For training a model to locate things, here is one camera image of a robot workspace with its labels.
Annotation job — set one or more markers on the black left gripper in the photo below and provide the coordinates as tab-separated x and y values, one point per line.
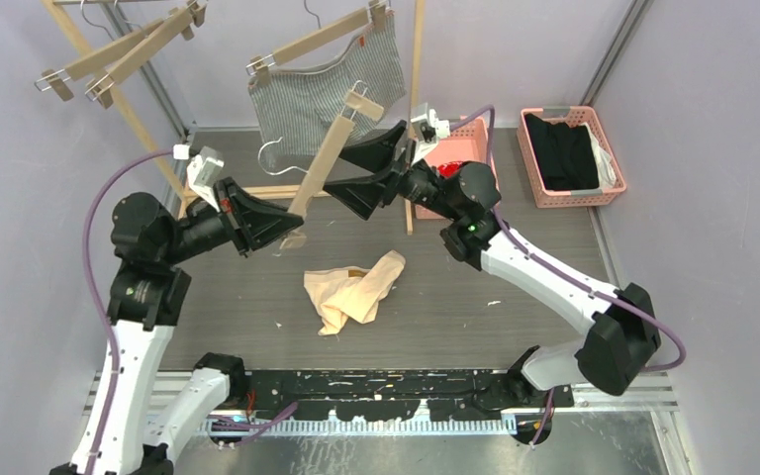
250	222

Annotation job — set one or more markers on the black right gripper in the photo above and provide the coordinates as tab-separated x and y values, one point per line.
363	195

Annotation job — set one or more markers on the wooden hanger for beige underwear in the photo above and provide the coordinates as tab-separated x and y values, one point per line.
358	118

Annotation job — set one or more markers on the red underwear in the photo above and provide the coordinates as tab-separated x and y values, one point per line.
448	169

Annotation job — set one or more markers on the grey striped boxer underwear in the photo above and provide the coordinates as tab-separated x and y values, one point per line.
296	107

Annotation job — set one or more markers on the beige underwear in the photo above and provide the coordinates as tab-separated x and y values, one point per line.
352	293

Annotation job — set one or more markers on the wooden hanger for striped underwear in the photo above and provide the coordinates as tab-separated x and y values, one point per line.
375	13

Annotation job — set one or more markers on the wooden hanger for red underwear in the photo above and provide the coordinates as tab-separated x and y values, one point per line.
123	57

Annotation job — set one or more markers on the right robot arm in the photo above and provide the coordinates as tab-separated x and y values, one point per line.
617	336

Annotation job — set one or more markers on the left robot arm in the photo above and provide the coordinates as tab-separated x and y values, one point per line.
145	303

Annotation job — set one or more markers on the empty pink plastic basket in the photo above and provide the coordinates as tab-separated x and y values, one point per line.
468	143

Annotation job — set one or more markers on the pink basket with clothes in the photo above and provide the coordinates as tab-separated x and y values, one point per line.
572	116

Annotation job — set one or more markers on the black folded garment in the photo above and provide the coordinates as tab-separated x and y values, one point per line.
563	154

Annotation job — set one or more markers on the white cloth in basket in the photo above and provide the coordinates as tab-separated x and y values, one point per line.
604	162

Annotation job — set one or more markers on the wooden clothes rack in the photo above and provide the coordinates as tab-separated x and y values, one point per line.
119	101

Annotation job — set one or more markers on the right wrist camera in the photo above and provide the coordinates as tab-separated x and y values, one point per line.
427	128

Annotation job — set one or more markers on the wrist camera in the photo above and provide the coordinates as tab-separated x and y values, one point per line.
202	170
427	128

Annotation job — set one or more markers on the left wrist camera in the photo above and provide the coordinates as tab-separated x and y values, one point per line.
202	170

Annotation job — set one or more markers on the aluminium cable duct rail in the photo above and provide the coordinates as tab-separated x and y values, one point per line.
419	425

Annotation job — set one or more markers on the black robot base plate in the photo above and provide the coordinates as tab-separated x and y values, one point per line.
384	395

